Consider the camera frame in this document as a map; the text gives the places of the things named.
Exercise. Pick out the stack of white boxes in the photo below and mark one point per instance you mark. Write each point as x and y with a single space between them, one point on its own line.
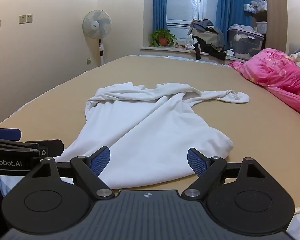
261 2

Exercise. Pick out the blue curtain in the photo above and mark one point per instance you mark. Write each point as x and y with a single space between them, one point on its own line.
230 5
160 5

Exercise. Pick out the tan bed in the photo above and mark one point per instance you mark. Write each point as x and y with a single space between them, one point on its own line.
240 130

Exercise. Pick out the double wall socket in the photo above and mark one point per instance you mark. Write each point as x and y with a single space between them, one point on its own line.
25 19

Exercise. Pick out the tissue pack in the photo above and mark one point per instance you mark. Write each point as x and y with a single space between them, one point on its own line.
230 52

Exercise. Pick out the pink floral quilt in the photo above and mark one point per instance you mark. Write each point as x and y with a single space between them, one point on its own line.
272 72

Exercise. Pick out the pile of dark clothes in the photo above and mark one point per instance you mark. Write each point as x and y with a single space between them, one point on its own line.
207 37

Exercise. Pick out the small pink cloth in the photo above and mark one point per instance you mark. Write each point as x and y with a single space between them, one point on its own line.
181 47

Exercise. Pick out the potted green plant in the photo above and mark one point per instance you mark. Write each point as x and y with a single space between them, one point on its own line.
162 40

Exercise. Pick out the window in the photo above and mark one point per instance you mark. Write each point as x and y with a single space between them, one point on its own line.
182 2

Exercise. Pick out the grey cloth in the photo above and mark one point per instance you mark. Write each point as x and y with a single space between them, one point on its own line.
240 27

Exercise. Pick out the wooden bookshelf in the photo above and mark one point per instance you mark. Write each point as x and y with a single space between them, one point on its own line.
277 17

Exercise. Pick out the white standing fan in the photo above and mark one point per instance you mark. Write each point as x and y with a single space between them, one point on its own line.
97 25

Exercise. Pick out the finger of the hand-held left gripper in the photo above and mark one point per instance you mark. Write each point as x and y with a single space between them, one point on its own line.
52 147
7 133

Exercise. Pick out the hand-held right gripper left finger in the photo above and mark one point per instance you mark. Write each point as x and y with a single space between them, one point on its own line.
100 162

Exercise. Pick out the white storage basket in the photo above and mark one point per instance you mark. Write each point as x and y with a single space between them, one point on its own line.
262 27

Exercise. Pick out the white shirt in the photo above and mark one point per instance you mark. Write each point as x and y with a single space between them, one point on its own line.
152 135

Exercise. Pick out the clear plastic storage box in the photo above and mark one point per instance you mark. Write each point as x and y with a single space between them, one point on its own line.
245 45

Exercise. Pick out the white windowsill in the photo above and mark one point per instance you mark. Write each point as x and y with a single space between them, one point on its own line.
165 49

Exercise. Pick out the blue-grey cloth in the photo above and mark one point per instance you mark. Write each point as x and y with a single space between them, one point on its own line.
296 50

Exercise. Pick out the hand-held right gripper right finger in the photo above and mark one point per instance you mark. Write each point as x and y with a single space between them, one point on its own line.
197 163

